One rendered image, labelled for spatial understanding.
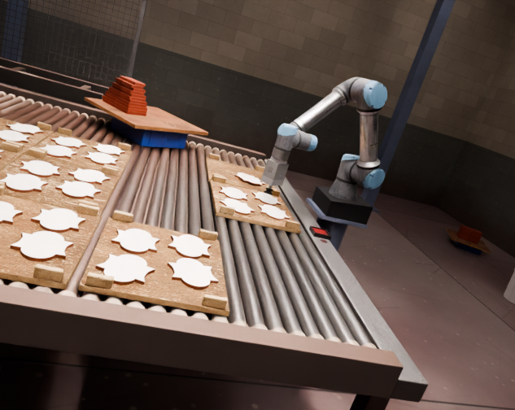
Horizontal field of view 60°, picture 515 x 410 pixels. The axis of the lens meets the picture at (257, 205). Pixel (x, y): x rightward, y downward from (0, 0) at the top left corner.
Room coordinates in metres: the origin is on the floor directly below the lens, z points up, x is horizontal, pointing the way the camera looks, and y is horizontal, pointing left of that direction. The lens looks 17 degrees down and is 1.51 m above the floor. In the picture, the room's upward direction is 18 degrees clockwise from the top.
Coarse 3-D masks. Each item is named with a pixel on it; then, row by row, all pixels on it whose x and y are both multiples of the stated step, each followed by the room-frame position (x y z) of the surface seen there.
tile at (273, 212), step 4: (260, 208) 1.80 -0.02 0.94; (264, 208) 1.80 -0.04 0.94; (268, 208) 1.82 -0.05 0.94; (272, 208) 1.83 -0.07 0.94; (276, 208) 1.85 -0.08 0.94; (260, 212) 1.75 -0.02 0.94; (264, 212) 1.76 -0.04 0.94; (268, 212) 1.77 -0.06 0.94; (272, 212) 1.78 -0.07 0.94; (276, 212) 1.80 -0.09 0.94; (280, 212) 1.81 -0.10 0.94; (284, 212) 1.83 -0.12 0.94; (268, 216) 1.74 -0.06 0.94; (272, 216) 1.73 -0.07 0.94; (276, 216) 1.74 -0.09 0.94; (280, 216) 1.76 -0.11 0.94; (284, 216) 1.78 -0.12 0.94
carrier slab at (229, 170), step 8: (208, 160) 2.34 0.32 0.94; (216, 160) 2.40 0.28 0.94; (208, 168) 2.18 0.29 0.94; (216, 168) 2.23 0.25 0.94; (224, 168) 2.28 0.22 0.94; (232, 168) 2.33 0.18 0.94; (240, 168) 2.39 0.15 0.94; (248, 168) 2.44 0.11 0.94; (208, 176) 2.05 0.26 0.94; (232, 176) 2.18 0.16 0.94; (256, 176) 2.34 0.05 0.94; (232, 184) 2.04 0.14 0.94; (240, 184) 2.08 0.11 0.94; (248, 184) 2.13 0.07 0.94
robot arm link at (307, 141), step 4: (300, 132) 2.01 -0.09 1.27; (300, 136) 1.97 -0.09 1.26; (304, 136) 1.99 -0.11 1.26; (308, 136) 2.01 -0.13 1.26; (312, 136) 2.03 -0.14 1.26; (300, 140) 1.97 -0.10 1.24; (304, 140) 1.98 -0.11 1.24; (308, 140) 1.99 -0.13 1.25; (312, 140) 2.01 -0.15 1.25; (316, 140) 2.03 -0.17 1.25; (300, 144) 1.97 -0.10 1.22; (304, 144) 1.98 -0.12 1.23; (308, 144) 1.99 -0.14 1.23; (312, 144) 2.01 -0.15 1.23; (316, 144) 2.02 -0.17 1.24; (296, 148) 1.99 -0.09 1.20; (300, 148) 1.99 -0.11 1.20; (304, 148) 2.00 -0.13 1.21; (308, 148) 2.00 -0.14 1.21; (312, 148) 2.02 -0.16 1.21
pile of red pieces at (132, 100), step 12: (120, 84) 2.45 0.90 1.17; (132, 84) 2.40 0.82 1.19; (144, 84) 2.43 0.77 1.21; (108, 96) 2.48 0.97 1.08; (120, 96) 2.42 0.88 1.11; (132, 96) 2.38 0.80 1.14; (144, 96) 2.44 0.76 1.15; (120, 108) 2.40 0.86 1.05; (132, 108) 2.39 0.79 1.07; (144, 108) 2.45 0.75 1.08
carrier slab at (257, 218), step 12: (216, 192) 1.84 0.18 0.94; (216, 204) 1.69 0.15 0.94; (252, 204) 1.83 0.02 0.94; (264, 204) 1.89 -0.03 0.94; (276, 204) 1.94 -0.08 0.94; (228, 216) 1.62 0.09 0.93; (240, 216) 1.63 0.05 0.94; (252, 216) 1.68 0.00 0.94; (264, 216) 1.72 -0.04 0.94; (288, 216) 1.82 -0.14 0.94; (276, 228) 1.67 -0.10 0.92; (288, 228) 1.68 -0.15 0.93
